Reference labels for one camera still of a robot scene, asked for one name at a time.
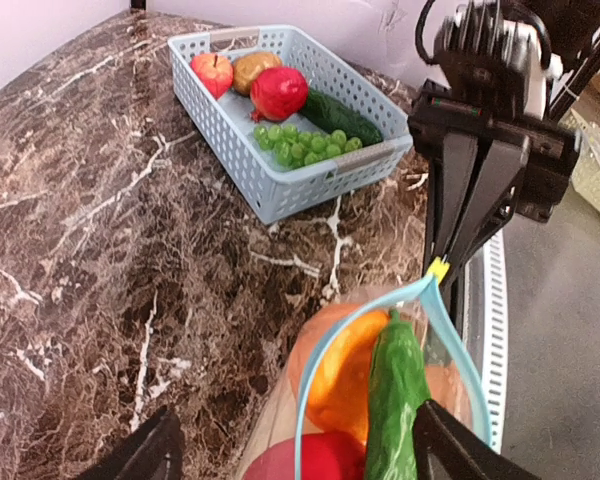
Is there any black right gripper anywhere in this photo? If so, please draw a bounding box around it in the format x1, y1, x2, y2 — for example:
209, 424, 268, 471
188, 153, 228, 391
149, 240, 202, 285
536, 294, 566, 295
408, 80, 580, 288

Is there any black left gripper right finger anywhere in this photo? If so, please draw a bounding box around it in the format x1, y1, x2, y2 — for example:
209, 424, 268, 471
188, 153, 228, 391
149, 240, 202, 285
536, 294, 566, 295
413, 399, 540, 480

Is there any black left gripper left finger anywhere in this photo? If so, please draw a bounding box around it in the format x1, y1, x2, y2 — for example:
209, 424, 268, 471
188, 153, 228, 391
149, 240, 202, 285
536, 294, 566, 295
77, 406, 185, 480

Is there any green leafy vegetable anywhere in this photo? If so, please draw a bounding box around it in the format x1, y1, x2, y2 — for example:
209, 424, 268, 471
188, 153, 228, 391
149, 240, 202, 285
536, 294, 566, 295
364, 308, 431, 479

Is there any clear zip top bag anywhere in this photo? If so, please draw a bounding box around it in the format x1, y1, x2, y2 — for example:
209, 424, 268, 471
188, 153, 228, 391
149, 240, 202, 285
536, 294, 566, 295
236, 262, 492, 479

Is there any red tomato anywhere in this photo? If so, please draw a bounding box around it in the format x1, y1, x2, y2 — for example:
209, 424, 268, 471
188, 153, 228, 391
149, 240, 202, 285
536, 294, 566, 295
243, 431, 366, 480

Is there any orange fruit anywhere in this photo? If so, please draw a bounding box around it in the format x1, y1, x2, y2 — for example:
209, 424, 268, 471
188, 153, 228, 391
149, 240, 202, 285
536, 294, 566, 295
287, 303, 389, 445

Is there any cream perforated basket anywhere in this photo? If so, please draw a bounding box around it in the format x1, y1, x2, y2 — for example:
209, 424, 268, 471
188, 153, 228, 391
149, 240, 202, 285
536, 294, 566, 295
562, 109, 600, 214

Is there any green cucumber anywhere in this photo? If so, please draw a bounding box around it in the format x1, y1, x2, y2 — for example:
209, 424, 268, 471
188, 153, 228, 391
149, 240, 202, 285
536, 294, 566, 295
299, 88, 384, 146

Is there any green grapes bunch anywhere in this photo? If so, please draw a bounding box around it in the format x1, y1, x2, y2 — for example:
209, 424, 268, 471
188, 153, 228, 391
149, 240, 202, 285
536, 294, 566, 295
252, 124, 363, 170

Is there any light blue plastic basket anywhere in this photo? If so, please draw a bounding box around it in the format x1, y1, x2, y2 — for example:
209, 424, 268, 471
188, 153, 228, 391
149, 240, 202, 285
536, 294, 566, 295
167, 25, 413, 224

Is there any dark red round fruit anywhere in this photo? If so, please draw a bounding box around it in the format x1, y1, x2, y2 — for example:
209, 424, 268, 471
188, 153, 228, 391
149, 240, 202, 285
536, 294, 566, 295
250, 67, 309, 123

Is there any brown potato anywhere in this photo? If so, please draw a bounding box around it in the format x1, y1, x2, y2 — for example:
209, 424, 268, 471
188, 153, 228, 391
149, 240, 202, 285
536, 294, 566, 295
232, 51, 283, 96

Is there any pink red apple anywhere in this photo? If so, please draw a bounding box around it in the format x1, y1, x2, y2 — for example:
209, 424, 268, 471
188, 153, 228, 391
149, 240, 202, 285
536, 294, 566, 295
190, 53, 234, 99

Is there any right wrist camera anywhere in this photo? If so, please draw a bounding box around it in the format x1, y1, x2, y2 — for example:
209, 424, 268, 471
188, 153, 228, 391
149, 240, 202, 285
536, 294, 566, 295
415, 1, 563, 119

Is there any white slotted cable duct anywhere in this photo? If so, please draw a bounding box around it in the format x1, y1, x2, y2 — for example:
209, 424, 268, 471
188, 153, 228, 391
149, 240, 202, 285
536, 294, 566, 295
481, 231, 509, 453

